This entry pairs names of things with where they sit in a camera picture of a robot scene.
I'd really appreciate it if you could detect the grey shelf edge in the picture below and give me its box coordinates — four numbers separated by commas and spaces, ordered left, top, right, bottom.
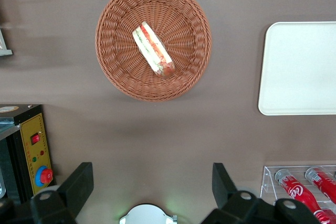
0, 28, 13, 57

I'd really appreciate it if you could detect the cream plastic tray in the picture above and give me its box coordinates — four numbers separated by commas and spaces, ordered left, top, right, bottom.
258, 21, 336, 116

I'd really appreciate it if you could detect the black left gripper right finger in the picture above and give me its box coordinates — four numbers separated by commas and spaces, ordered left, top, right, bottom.
201, 163, 322, 224

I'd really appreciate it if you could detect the clear acrylic bottle rack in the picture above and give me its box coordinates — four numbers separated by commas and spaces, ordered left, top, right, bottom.
260, 165, 336, 224

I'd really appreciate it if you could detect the red cola bottle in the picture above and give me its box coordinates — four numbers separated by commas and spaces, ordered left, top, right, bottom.
304, 166, 336, 205
274, 168, 332, 224

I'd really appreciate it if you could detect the black machine with yellow panel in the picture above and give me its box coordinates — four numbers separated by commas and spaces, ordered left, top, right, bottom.
0, 104, 57, 205

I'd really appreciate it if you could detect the round brown wicker basket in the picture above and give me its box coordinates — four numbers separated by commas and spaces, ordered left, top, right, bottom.
94, 0, 212, 102

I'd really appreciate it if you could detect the white round plate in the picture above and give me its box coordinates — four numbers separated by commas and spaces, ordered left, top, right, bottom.
119, 203, 178, 224

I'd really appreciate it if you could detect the triangle sandwich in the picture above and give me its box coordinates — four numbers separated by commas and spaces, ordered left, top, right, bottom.
132, 22, 176, 77

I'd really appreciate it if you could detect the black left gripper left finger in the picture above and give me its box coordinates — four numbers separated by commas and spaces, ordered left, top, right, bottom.
0, 162, 95, 224

